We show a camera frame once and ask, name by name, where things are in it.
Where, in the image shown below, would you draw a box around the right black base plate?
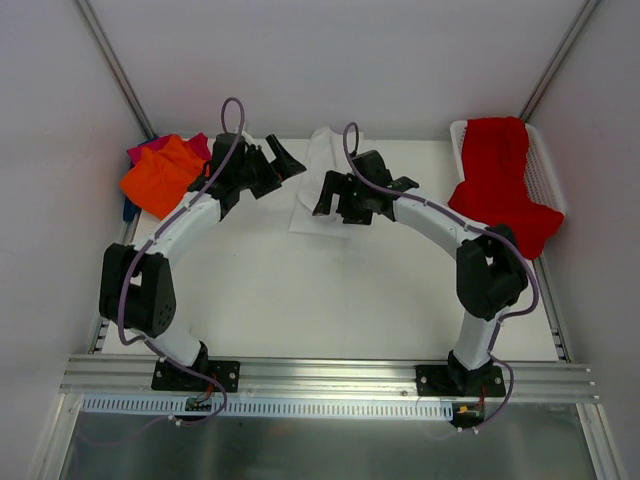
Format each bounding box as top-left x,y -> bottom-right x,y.
415,364 -> 506,398

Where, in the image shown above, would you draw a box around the white slotted cable duct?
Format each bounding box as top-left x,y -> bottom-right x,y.
81,394 -> 454,421

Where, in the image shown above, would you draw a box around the aluminium corner post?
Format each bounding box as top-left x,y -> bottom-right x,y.
519,0 -> 602,122
72,0 -> 156,140

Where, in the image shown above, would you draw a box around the red t shirt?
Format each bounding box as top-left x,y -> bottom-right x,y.
448,117 -> 564,260

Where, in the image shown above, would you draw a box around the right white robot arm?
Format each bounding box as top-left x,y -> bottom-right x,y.
313,151 -> 534,396

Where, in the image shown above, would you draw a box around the right aluminium corner post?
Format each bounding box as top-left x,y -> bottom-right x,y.
519,0 -> 602,122

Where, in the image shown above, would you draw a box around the white plastic basket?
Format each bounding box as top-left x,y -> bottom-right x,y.
450,120 -> 568,215

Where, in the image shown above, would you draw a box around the blue t shirt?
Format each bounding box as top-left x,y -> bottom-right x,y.
122,197 -> 139,223

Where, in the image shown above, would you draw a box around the aluminium mounting rail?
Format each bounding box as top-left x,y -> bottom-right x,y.
59,354 -> 601,404

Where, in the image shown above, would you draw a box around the left aluminium corner post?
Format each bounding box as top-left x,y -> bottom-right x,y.
72,0 -> 156,140

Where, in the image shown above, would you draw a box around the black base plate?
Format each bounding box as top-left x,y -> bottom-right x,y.
415,364 -> 506,398
151,358 -> 241,393

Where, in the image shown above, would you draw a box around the pink t shirt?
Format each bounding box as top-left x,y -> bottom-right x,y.
127,133 -> 211,164

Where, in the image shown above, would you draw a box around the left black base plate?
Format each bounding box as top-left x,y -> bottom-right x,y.
151,358 -> 241,393

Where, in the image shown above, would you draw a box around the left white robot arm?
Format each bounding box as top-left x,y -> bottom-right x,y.
99,133 -> 306,390

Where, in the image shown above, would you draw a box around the white t shirt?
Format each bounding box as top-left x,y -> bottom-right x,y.
289,126 -> 354,239

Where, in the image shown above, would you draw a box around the orange t shirt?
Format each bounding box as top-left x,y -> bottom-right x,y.
120,134 -> 211,220

